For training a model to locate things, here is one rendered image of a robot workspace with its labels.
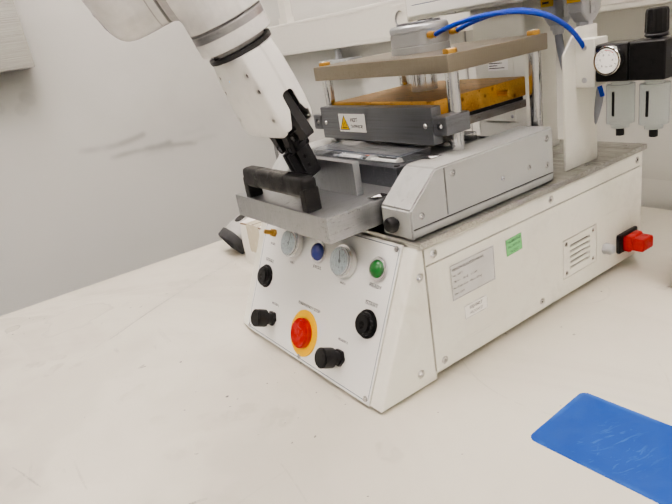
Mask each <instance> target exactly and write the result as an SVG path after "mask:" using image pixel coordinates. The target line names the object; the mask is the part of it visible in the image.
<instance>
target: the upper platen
mask: <svg viewBox="0 0 672 504"><path fill-rule="evenodd" d="M410 78H411V84H407V85H402V86H398V87H394V88H390V89H386V90H382V91H378V92H374V93H370V94H366V95H362V96H358V97H353V98H349V99H345V100H341V101H337V102H334V104H335V105H440V110H441V115H442V114H445V113H448V105H447V94H446V83H445V80H440V81H437V74H425V75H410ZM459 81H460V93H461V105H462V110H468V111H469V113H470V124H472V123H475V122H479V121H482V120H485V119H488V118H491V117H494V116H498V115H501V114H504V113H507V112H510V111H513V110H517V109H520V108H523V107H526V99H523V96H524V95H526V92H525V77H524V76H520V77H500V78H480V79H460V80H459Z"/></svg>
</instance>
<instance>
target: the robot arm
mask: <svg viewBox="0 0 672 504"><path fill-rule="evenodd" d="M82 2H83V3H84V4H85V5H86V7H87V8H88V9H89V10H90V12H91V13H92V15H93V17H94V18H96V19H97V20H98V21H99V23H100V24H101V25H102V26H103V27H104V29H105V30H106V31H108V32H109V33H110V34H111V35H113V36H114V37H115V38H117V39H119V40H121V41H126V42H131V41H136V40H139V39H141V38H144V37H146V36H148V35H150V34H151V33H153V32H155V31H157V30H159V29H161V28H162V27H164V26H166V25H168V24H170V23H172V22H174V21H180V22H181V23H182V24H183V26H184V27H185V29H186V31H187V32H188V34H189V36H190V37H191V39H192V41H193V43H194V44H195V46H196V48H197V50H198V51H199V53H200V55H201V57H202V58H203V59H209V58H211V59H210V61H209V62H210V64H211V66H213V67H214V69H215V72H216V74H217V77H218V79H219V82H220V84H221V86H222V88H223V90H224V92H225V94H226V96H227V98H228V100H229V102H230V104H231V106H232V108H233V110H234V112H235V114H236V115H237V117H238V119H239V121H240V123H241V125H242V127H243V128H244V130H245V131H246V133H248V134H249V135H252V136H258V137H268V138H269V139H271V141H272V142H273V144H274V145H275V147H276V149H277V150H278V151H279V153H281V154H283V153H285V154H284V155H282V156H283V158H284V160H285V161H286V163H287V165H288V167H289V169H290V170H291V172H295V173H301V174H306V175H312V176H314V175H315V174H316V173H317V172H319V171H320V170H321V166H320V164H319V162H318V160H317V158H316V156H315V155H314V153H313V151H312V149H311V147H310V145H309V139H308V137H309V136H310V135H311V134H313V133H314V130H313V128H312V127H311V125H310V124H309V122H308V121H307V120H308V119H310V118H311V116H312V111H311V108H310V105H309V103H308V100H307V98H306V96H305V94H304V92H303V90H302V88H301V86H300V84H299V83H298V81H297V79H296V77H295V75H294V74H293V72H292V70H291V69H290V67H289V65H288V63H287V62H286V60H285V59H284V57H283V55H282V54H281V52H280V51H279V49H278V47H277V46H276V45H275V43H274V42H273V40H272V39H271V37H270V35H271V32H270V30H269V28H266V27H267V26H268V25H269V23H270V21H269V19H268V17H267V15H266V13H265V11H264V9H263V7H262V5H261V3H260V1H259V0H82Z"/></svg>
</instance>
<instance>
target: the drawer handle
mask: <svg viewBox="0 0 672 504"><path fill-rule="evenodd" d="M243 176H244V177H243V181H244V185H245V190H246V194H247V197H249V198H253V197H256V196H259V195H262V194H263V190H262V189H264V190H269V191H273V192H277V193H281V194H286V195H290V196H294V197H298V198H301V204H302V209H303V212H305V213H311V212H314V211H317V210H319V209H321V208H322V206H321V200H320V194H319V189H318V186H317V185H316V180H315V177H313V176H312V175H306V174H301V173H295V172H289V171H283V170H277V169H271V168H266V167H260V166H254V165H251V166H248V167H245V168H244V169H243Z"/></svg>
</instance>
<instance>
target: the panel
mask: <svg viewBox="0 0 672 504"><path fill-rule="evenodd" d="M285 231H287V230H285V229H282V228H279V227H276V226H273V225H270V224H267V223H266V229H265V230H264V240H263V245H262V250H261V256H260V261H259V267H258V271H259V269H260V268H261V267H262V266H267V267H268V268H269V271H270V279H269V282H268V283H267V284H266V285H261V284H260V283H259V282H258V279H257V277H256V283H255V288H254V293H253V299H252V304H251V310H250V315H249V320H248V326H247V327H249V328H250V329H252V330H253V331H255V332H256V333H258V334H259V335H261V336H262V337H264V338H266V339H267V340H269V341H270V342H272V343H273V344H275V345H276V346H278V347H279V348H281V349H282V350H284V351H285V352H287V353H288V354H290V355H291V356H293V357H294V358H296V359H297V360H299V361H301V362H302V363H304V364H305V365H307V366H308V367H310V368H311V369H313V370H314V371H316V372H317V373H319V374H320V375H322V376H323V377H325V378H326V379H328V380H329V381H331V382H332V383H334V384H336V385H337V386H339V387H340V388H342V389H343V390H345V391H346V392H348V393H349V394H351V395H352V396H354V397H355V398H357V399H358V400H360V401H361V402H363V403H364V404H366V405H367V406H370V404H371V400H372V395H373V390H374V385H375V381H376V376H377V371H378V366H379V362H380V357H381V352H382V347H383V343H384V338H385V333H386V329H387V324H388V319H389V314H390V310H391V305H392V300H393V295H394V291H395V286H396V281H397V277H398V272H399V267H400V262H401V258H402V253H403V248H404V245H401V244H397V243H393V242H390V241H386V240H383V239H379V238H376V237H372V236H369V235H365V234H362V233H358V234H356V235H353V236H351V237H348V238H346V239H343V240H341V241H338V242H336V243H333V244H328V243H325V242H322V241H319V240H315V239H312V238H309V237H306V236H303V235H302V236H303V248H302V251H301V253H300V254H299V255H298V256H297V257H296V258H289V257H287V256H286V255H285V254H284V253H283V252H282V250H281V238H282V235H283V234H284V232H285ZM315 243H320V244H321V245H322V247H323V254H322V257H321V259H320V260H318V261H316V260H314V259H313V258H312V257H311V248H312V246H313V245H314V244H315ZM342 244H344V245H350V246H352V247H353V249H354V250H355V252H356V257H357V264H356V268H355V270H354V272H353V274H352V275H351V276H350V277H348V278H338V277H337V276H335V274H334V273H333V272H332V271H331V268H330V256H331V253H332V251H333V250H334V249H335V248H336V247H338V246H339V245H342ZM376 259H378V260H380V261H381V262H382V264H383V272H382V274H381V276H380V277H379V278H373V277H372V276H371V274H370V272H369V266H370V264H371V262H372V261H374V260H376ZM254 309H266V310H267V311H268V312H269V311H273V312H275V313H276V320H277V321H276V322H275V324H274V326H271V325H269V324H268V325H267V326H266V327H254V326H253V325H252V323H251V314H252V312H253V310H254ZM360 312H369V313H370V314H371V316H372V318H373V322H374V326H373V330H372V332H371V334H370V335H368V336H360V335H359V334H358V333H357V331H356V328H355V320H356V317H357V315H358V314H359V313H360ZM297 318H306V319H307V320H308V321H309V322H310V325H311V329H312V337H311V341H310V343H309V345H308V346H307V347H306V348H297V347H295V346H294V344H293V342H292V340H291V327H292V324H293V323H294V321H295V320H296V319H297ZM320 347H332V348H334V349H340V350H342V351H344V357H345V361H344V363H343V364H342V366H341V367H338V366H336V365H335V367H334V368H328V369H320V368H318V367H317V365H316V363H315V359H314V357H315V352H316V350H317V349H318V348H320Z"/></svg>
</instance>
